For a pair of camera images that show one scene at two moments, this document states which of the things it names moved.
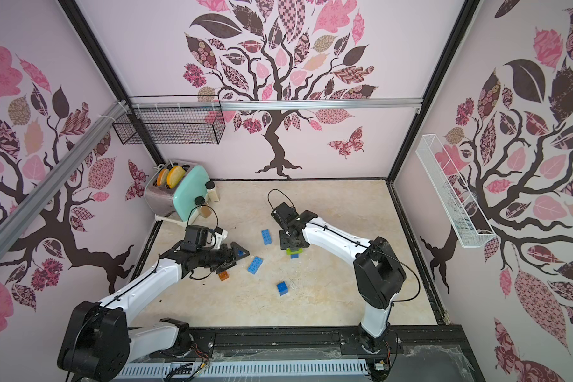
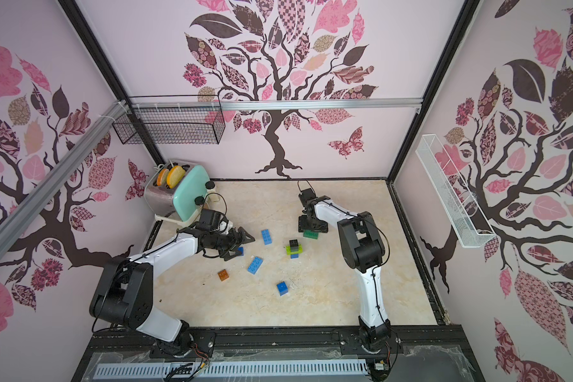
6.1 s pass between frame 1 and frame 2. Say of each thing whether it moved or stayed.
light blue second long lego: stayed
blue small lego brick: stayed
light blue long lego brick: stayed
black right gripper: moved
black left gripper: moved
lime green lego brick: stayed
